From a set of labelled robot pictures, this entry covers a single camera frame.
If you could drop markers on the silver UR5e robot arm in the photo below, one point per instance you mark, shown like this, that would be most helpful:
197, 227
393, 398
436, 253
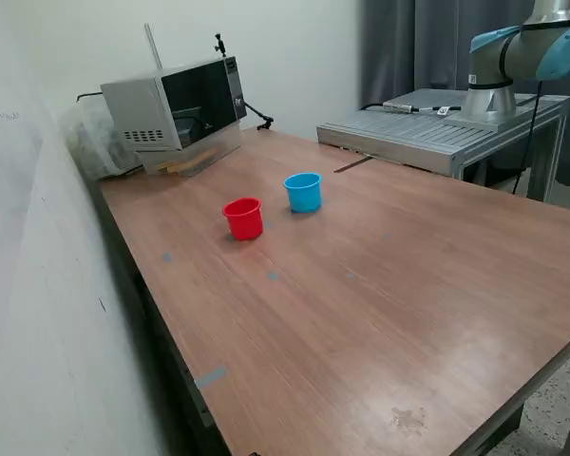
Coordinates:
527, 52

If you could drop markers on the blue plastic cup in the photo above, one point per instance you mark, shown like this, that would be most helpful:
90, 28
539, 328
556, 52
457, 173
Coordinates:
306, 199

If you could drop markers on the red plastic cup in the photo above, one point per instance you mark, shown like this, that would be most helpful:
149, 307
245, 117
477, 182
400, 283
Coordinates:
242, 226

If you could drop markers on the dark metal strip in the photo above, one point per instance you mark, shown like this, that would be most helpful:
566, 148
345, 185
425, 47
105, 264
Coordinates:
354, 165

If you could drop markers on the clear plastic container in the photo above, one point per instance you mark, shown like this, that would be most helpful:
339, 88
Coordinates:
218, 145

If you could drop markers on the wooden stick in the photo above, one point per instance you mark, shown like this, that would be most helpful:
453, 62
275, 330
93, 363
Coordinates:
176, 169
190, 159

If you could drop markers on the aluminium robot mounting table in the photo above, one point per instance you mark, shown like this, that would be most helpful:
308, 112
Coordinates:
408, 130

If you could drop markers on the silver metal cylinder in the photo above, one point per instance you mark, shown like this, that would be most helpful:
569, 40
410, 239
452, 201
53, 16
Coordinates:
399, 106

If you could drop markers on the long blue tape strip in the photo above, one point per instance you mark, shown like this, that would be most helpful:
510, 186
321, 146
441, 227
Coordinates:
210, 377

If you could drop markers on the silver microwave oven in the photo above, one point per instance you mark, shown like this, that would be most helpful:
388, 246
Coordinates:
138, 109

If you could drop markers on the small white tag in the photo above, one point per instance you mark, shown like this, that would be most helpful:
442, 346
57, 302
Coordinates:
443, 111

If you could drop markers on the translucent plastic bag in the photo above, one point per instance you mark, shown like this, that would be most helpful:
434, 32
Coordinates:
90, 138

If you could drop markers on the thin white rod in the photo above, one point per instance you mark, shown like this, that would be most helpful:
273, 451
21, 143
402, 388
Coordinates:
153, 45

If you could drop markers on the dark table frame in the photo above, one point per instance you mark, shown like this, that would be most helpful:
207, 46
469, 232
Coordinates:
159, 332

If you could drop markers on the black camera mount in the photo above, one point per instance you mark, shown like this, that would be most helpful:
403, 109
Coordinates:
220, 45

